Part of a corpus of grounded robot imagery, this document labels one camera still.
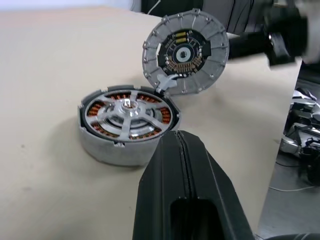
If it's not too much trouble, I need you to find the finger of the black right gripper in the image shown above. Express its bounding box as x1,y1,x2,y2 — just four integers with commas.
227,31,273,61

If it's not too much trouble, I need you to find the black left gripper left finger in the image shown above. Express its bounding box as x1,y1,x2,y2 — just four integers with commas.
133,129,194,240

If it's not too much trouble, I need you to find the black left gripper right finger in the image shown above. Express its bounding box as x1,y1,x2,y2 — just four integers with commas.
177,129,259,240

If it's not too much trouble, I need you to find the grey motor cover circuit board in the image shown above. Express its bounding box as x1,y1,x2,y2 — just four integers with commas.
141,8,230,96

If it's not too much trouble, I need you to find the silver spoked motor rotor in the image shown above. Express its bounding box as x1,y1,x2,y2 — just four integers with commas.
84,90,174,141

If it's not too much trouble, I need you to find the grey motor stator housing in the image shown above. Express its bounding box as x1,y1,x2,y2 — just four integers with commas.
76,84,181,169

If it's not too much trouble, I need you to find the silver black floor equipment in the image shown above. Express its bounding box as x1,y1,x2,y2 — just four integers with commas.
276,86,320,185

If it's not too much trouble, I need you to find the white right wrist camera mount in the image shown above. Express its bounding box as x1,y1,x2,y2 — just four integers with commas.
301,9,320,65

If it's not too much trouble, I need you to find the thin white floor cable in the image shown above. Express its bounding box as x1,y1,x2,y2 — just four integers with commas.
269,185,312,193

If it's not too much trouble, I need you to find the white cable over cabinet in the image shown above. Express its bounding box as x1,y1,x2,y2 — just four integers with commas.
146,0,161,15

